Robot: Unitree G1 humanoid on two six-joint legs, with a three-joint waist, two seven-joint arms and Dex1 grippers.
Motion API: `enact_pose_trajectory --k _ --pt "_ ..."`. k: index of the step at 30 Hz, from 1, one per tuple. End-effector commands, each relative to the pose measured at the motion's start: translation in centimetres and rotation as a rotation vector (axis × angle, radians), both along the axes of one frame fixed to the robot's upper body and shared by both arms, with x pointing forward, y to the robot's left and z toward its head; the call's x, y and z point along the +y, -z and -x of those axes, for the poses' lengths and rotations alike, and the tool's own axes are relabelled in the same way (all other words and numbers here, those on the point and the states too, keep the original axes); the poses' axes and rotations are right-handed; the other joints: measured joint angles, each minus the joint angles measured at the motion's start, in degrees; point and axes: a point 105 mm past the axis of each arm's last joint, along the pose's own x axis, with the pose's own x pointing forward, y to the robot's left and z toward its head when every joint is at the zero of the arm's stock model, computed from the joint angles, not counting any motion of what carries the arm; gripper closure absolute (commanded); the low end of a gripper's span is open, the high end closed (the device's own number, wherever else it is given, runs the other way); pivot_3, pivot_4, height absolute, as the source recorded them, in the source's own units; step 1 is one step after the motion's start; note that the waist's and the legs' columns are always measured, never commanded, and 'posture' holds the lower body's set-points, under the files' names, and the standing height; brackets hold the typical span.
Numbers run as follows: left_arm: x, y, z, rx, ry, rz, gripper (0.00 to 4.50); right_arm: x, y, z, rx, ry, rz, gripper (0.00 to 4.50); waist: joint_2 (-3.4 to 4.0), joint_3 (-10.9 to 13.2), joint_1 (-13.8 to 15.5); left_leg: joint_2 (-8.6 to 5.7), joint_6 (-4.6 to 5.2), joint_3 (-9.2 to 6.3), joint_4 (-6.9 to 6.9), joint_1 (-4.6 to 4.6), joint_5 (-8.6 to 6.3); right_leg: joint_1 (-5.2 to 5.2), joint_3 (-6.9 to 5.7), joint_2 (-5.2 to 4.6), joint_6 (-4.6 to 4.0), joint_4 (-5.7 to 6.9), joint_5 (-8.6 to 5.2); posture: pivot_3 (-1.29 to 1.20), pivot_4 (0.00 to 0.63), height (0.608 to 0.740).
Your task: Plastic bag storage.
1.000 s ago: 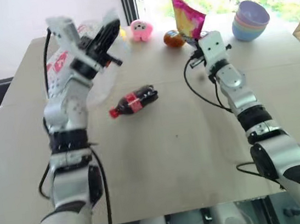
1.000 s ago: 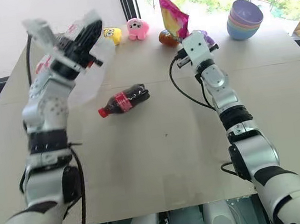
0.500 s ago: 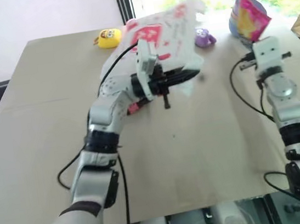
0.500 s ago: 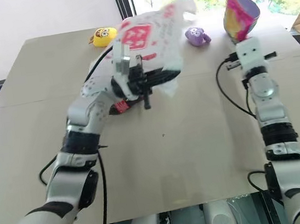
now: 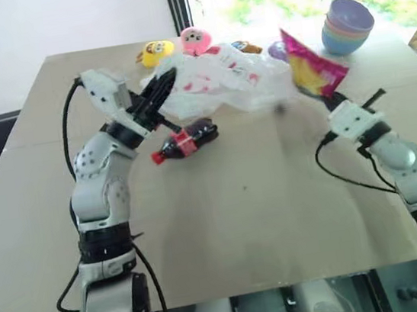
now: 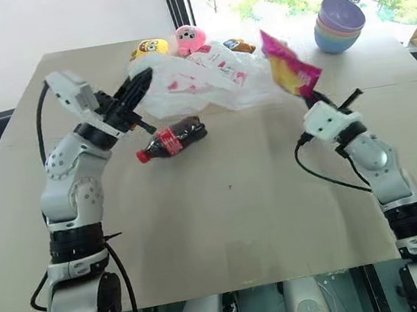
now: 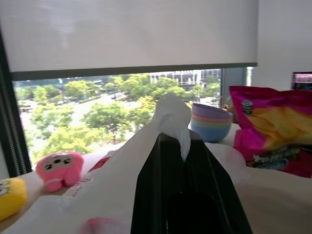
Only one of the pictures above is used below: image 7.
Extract dark monitor screen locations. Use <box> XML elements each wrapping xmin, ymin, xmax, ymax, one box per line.
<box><xmin>291</xmin><ymin>71</ymin><xmax>312</xmax><ymax>91</ymax></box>

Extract white plastic bag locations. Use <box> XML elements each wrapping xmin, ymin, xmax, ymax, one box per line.
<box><xmin>0</xmin><ymin>93</ymin><xmax>247</xmax><ymax>234</ymax></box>

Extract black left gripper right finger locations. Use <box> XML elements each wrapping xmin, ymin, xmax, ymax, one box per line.
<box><xmin>183</xmin><ymin>131</ymin><xmax>253</xmax><ymax>234</ymax></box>

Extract blue plastic bowl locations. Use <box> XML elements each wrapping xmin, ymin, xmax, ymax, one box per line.
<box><xmin>190</xmin><ymin>123</ymin><xmax>232</xmax><ymax>143</ymax></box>

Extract pink plush toy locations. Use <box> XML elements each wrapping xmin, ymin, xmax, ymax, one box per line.
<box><xmin>36</xmin><ymin>151</ymin><xmax>85</xmax><ymax>193</ymax></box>

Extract green plastic bowl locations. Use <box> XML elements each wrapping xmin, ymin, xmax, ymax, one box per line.
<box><xmin>190</xmin><ymin>119</ymin><xmax>232</xmax><ymax>130</ymax></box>

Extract pink plastic bowl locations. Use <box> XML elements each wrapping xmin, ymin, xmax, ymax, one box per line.
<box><xmin>190</xmin><ymin>114</ymin><xmax>233</xmax><ymax>125</ymax></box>

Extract dark window frame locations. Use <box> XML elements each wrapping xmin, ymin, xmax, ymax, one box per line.
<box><xmin>0</xmin><ymin>24</ymin><xmax>33</xmax><ymax>178</ymax></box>

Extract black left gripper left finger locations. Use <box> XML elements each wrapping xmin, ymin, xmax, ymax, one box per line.
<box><xmin>130</xmin><ymin>133</ymin><xmax>186</xmax><ymax>234</ymax></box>

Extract pink chip bag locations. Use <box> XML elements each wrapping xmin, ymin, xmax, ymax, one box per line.
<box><xmin>229</xmin><ymin>85</ymin><xmax>312</xmax><ymax>178</ymax></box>

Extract purple plastic bowl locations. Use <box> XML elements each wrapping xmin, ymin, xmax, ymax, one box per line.
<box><xmin>191</xmin><ymin>102</ymin><xmax>234</xmax><ymax>120</ymax></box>

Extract white roller blind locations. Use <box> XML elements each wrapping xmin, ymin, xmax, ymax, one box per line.
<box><xmin>0</xmin><ymin>0</ymin><xmax>259</xmax><ymax>73</ymax></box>

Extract yellow plush toy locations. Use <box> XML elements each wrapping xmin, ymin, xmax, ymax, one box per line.
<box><xmin>0</xmin><ymin>177</ymin><xmax>27</xmax><ymax>222</ymax></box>

